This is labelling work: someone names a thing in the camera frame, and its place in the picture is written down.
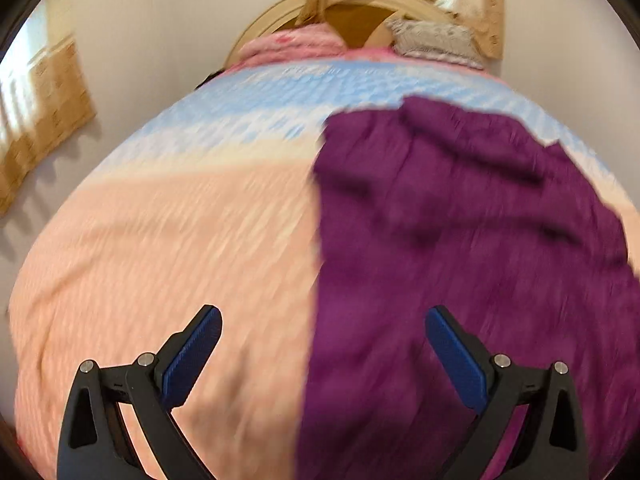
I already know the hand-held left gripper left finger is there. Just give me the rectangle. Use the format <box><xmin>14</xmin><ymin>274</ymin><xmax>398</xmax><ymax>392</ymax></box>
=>
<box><xmin>57</xmin><ymin>304</ymin><xmax>223</xmax><ymax>480</ymax></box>

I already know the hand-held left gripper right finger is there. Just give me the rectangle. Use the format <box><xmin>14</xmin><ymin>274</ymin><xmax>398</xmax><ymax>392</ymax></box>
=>
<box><xmin>425</xmin><ymin>306</ymin><xmax>588</xmax><ymax>480</ymax></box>

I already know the purple hooded puffer jacket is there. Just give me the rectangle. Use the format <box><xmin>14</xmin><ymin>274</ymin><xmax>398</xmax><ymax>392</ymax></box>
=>
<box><xmin>295</xmin><ymin>94</ymin><xmax>640</xmax><ymax>480</ymax></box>

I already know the polka dot bedspread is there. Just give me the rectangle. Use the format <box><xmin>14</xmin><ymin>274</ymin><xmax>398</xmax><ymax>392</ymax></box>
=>
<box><xmin>10</xmin><ymin>42</ymin><xmax>633</xmax><ymax>480</ymax></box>

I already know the dark bag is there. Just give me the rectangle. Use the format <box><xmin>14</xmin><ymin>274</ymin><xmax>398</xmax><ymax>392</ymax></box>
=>
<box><xmin>195</xmin><ymin>67</ymin><xmax>226</xmax><ymax>91</ymax></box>

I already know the wide yellow lace curtain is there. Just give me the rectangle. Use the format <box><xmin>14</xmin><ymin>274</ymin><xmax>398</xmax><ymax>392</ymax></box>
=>
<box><xmin>0</xmin><ymin>0</ymin><xmax>97</xmax><ymax>218</ymax></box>

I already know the striped patterned pillow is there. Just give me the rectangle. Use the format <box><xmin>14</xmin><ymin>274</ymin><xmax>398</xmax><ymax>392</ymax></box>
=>
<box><xmin>387</xmin><ymin>17</ymin><xmax>485</xmax><ymax>68</ymax></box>

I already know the pink folded blanket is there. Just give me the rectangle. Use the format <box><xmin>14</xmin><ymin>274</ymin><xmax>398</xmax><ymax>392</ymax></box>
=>
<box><xmin>237</xmin><ymin>22</ymin><xmax>351</xmax><ymax>63</ymax></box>

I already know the cream wooden headboard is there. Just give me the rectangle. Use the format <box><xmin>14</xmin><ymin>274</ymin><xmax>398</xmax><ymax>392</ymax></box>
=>
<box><xmin>222</xmin><ymin>0</ymin><xmax>493</xmax><ymax>66</ymax></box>

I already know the narrow yellow lace curtain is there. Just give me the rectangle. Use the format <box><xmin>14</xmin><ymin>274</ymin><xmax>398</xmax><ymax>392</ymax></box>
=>
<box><xmin>302</xmin><ymin>0</ymin><xmax>507</xmax><ymax>60</ymax></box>

